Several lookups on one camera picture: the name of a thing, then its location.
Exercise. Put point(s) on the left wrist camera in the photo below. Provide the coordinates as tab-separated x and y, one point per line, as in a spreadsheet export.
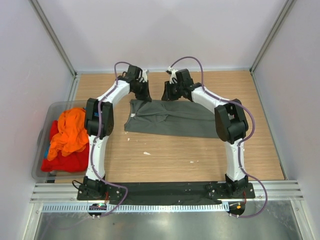
144	76

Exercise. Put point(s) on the grey t shirt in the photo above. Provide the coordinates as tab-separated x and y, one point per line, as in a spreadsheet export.
171	118

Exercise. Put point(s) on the red t shirt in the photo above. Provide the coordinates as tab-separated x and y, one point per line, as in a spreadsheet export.
73	163

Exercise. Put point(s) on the slotted cable duct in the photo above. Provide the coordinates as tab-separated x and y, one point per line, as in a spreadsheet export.
102	208

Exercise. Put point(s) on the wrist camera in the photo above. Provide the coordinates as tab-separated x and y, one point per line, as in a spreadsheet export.
144	76
172	72

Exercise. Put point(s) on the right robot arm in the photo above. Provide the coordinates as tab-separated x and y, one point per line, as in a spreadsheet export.
231	124

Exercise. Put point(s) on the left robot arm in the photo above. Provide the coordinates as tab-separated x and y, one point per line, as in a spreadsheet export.
99	121

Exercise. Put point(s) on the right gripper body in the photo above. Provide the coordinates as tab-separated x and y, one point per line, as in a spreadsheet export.
173	91

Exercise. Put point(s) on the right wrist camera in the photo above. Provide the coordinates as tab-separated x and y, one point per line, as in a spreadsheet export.
172	72

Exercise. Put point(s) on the aluminium frame post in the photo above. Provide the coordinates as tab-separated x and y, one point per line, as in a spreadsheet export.
280	19
52	35

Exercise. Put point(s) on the clear plastic bin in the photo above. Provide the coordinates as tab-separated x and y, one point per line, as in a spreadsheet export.
50	114

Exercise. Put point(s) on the right aluminium frame post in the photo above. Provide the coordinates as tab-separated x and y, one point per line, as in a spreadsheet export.
280	19

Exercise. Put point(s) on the blue t shirt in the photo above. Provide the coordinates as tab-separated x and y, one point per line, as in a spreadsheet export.
46	152

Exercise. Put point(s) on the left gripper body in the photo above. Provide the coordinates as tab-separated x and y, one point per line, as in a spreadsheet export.
141	91

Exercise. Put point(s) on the aluminium rail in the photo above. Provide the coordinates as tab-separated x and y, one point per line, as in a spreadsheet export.
277	190

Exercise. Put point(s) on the orange t shirt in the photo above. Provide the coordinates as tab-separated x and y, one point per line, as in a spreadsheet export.
72	136

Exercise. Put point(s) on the left aluminium frame post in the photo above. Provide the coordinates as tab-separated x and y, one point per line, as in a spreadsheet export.
52	35

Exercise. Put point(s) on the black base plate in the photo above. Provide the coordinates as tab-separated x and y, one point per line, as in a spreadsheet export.
163	193

